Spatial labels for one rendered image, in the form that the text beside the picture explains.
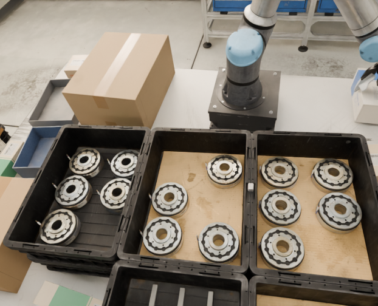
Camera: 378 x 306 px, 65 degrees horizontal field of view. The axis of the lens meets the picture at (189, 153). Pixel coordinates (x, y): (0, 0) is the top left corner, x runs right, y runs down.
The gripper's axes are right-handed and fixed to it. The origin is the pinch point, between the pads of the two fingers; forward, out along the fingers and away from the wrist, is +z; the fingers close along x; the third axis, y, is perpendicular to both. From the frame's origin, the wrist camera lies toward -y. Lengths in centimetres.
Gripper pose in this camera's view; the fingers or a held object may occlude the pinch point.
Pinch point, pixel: (375, 91)
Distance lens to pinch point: 130.5
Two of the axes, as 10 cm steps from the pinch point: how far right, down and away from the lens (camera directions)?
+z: 1.1, 5.9, 8.0
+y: -2.3, 8.0, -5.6
